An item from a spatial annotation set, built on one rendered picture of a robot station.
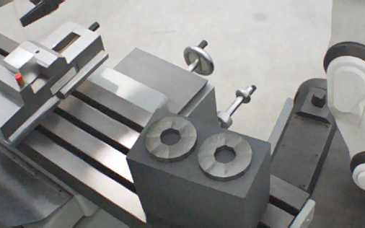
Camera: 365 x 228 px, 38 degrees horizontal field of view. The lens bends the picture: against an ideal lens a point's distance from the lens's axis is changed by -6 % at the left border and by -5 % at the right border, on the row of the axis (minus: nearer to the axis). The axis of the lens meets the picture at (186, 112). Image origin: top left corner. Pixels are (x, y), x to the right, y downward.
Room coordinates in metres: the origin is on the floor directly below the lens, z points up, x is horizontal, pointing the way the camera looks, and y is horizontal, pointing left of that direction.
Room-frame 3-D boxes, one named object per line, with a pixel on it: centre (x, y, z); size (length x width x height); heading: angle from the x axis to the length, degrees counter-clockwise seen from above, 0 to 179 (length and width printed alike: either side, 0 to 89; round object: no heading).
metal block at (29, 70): (0.94, 0.36, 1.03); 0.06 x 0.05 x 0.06; 46
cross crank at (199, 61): (1.25, -0.04, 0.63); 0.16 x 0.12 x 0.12; 136
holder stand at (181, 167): (0.56, -0.01, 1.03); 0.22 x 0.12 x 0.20; 57
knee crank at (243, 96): (1.17, -0.16, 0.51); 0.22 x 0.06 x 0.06; 136
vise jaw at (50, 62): (0.98, 0.32, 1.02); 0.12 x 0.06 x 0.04; 46
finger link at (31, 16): (0.85, 0.26, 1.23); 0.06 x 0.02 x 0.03; 126
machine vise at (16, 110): (0.96, 0.34, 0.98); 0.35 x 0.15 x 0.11; 136
